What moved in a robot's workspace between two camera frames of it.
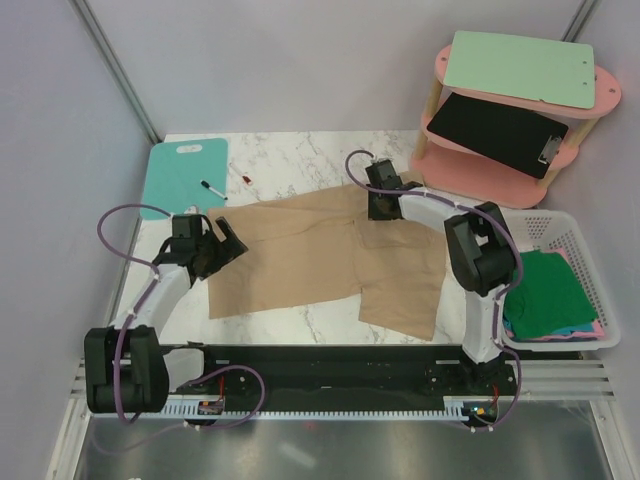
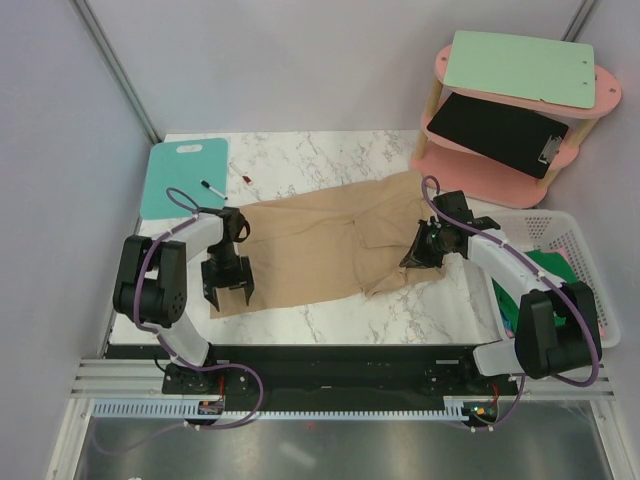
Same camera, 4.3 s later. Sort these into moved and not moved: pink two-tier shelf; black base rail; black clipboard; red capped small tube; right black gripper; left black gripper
Moved: left black gripper; right black gripper
Not moved: black base rail; black clipboard; pink two-tier shelf; red capped small tube
